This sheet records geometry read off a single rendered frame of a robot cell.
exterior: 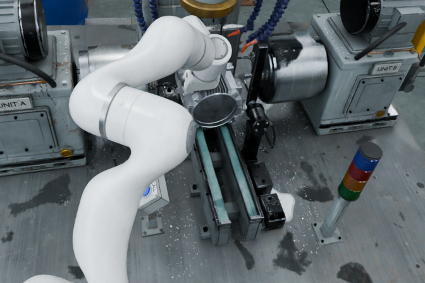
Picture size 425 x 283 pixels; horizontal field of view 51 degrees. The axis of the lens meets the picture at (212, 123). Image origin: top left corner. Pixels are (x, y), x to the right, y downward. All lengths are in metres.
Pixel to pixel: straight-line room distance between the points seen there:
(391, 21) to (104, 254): 1.18
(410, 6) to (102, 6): 2.71
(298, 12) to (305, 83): 2.44
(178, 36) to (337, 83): 0.90
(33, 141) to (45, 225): 0.26
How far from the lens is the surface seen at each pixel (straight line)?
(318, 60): 1.57
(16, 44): 1.34
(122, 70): 0.78
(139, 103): 0.75
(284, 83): 1.53
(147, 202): 1.18
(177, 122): 0.73
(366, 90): 1.68
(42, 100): 1.39
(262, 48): 1.37
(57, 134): 1.49
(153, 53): 0.78
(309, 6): 4.10
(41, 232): 1.49
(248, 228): 1.38
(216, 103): 1.59
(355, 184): 1.27
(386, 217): 1.64
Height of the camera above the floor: 2.06
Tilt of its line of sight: 47 degrees down
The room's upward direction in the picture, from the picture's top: 7 degrees clockwise
